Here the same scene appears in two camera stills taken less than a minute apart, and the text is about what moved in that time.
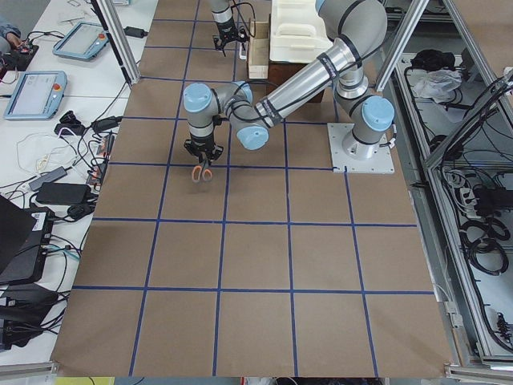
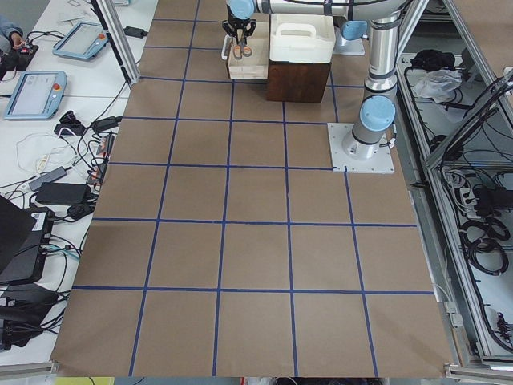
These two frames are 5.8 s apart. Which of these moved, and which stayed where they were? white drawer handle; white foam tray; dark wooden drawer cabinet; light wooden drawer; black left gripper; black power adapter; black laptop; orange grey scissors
Moved: light wooden drawer; white drawer handle; orange grey scissors; black left gripper
Stayed: black power adapter; dark wooden drawer cabinet; white foam tray; black laptop
